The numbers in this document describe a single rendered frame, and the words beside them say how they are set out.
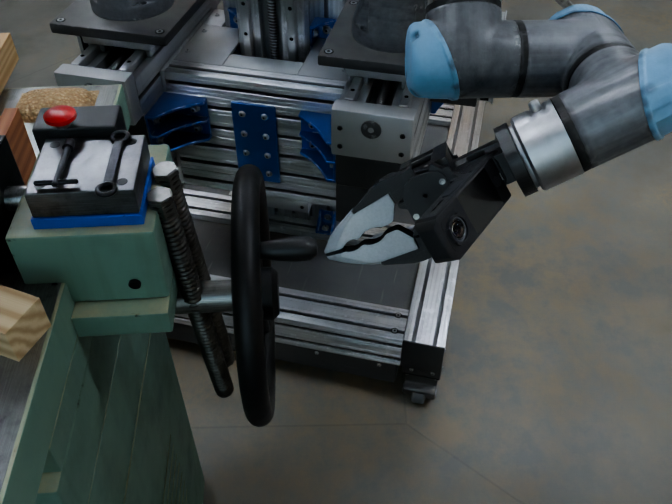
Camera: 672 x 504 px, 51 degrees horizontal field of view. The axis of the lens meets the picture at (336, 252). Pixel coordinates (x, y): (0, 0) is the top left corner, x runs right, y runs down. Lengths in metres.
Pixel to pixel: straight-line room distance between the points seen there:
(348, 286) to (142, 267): 0.98
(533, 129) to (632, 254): 1.53
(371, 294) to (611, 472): 0.64
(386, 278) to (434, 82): 0.99
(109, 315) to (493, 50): 0.45
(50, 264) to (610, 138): 0.52
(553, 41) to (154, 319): 0.47
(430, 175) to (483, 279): 1.32
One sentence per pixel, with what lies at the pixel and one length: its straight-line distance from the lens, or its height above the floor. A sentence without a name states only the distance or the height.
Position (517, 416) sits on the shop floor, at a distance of 1.71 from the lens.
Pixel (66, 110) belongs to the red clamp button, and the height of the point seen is 1.02.
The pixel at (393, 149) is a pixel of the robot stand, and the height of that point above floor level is 0.71.
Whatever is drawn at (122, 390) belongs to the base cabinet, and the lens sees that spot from 0.92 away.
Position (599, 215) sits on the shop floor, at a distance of 2.26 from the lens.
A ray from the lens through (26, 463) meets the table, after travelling 0.64.
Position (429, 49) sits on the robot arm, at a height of 1.07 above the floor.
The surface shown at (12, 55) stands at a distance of 1.10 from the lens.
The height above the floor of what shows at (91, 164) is 1.00.
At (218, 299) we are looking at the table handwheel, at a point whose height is 0.82.
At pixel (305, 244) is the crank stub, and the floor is 0.93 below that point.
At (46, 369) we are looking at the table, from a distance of 0.67.
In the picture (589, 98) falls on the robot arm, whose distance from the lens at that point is 0.66.
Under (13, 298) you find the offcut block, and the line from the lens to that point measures 0.67.
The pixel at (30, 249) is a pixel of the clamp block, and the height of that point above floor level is 0.95.
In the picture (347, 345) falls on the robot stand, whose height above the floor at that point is 0.18.
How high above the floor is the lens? 1.39
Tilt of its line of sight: 44 degrees down
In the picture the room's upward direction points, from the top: straight up
